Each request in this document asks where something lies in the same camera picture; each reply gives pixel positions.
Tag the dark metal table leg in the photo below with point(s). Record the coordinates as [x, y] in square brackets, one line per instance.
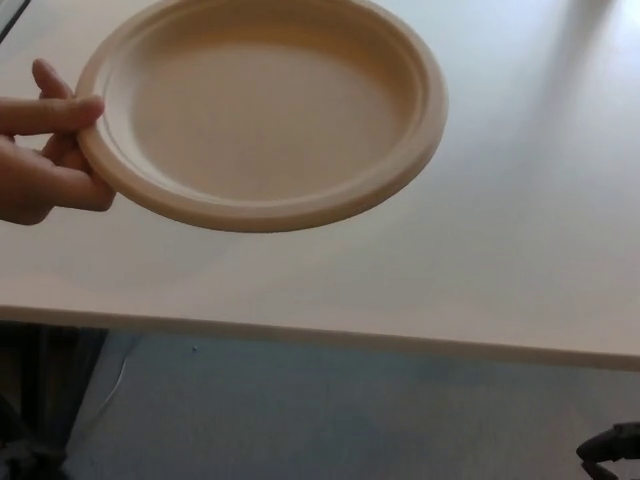
[50, 380]

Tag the person bare hand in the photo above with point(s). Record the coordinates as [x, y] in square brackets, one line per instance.
[30, 175]

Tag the beige round paper plate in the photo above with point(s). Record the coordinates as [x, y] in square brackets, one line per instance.
[270, 130]

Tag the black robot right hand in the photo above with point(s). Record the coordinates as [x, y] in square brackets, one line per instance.
[607, 447]

